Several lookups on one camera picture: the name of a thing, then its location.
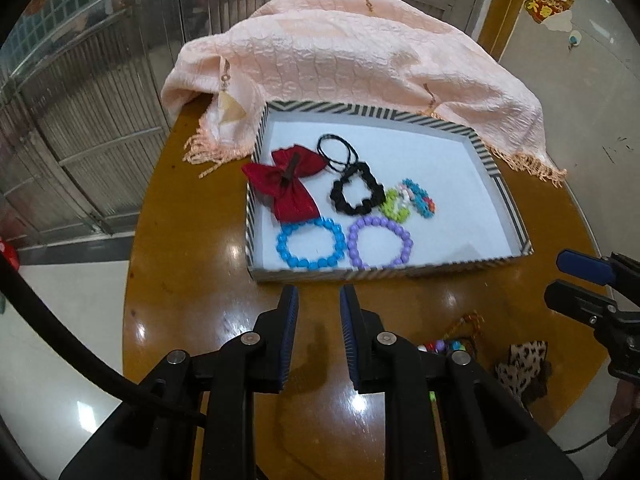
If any multicolour bead bracelet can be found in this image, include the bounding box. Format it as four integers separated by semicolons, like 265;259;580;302
416;339;468;354

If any green flower hair tie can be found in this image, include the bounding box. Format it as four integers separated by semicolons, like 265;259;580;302
378;187;412;224

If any black scrunchie bracelet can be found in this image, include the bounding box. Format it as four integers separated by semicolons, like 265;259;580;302
328;160;381;217

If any metal folding gate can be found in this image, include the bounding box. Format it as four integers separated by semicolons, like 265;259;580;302
1;0;267;248

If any blue bead bracelet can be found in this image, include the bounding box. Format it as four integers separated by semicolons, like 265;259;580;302
275;216;347;272

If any red wall decoration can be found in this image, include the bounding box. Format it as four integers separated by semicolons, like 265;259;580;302
524;0;575;32

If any black cable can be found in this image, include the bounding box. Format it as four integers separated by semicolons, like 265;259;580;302
0;253;137;401

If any pink fringed scarf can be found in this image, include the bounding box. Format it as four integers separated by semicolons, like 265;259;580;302
160;0;565;183

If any leopard print bow scrunchie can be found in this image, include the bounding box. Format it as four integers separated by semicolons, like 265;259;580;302
495;340;550;408

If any multicolour flower hair tie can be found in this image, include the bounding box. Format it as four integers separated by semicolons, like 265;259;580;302
397;178;437;219

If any amber bead bracelet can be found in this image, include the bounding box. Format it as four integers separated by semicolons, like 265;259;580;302
441;310;485;344

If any striped white tray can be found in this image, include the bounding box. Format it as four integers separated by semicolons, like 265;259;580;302
245;101;533;282

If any purple bead bracelet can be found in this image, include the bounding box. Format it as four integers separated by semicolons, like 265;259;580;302
347;214;414;271

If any red bow hair clip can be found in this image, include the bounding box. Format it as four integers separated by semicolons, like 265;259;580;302
242;144;326;223

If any thin black hair tie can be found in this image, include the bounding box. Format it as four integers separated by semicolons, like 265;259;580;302
316;132;360;174

